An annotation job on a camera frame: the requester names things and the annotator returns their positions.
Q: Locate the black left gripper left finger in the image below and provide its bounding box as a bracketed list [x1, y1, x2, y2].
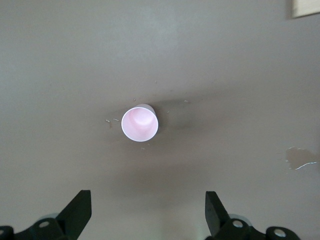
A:
[0, 189, 91, 240]

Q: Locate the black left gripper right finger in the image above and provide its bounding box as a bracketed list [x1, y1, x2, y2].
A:
[205, 191, 301, 240]

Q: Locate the pink plastic cup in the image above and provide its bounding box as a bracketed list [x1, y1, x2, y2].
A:
[121, 102, 160, 143]

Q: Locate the liquid spill stain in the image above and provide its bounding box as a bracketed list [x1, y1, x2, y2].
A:
[284, 146, 318, 171]

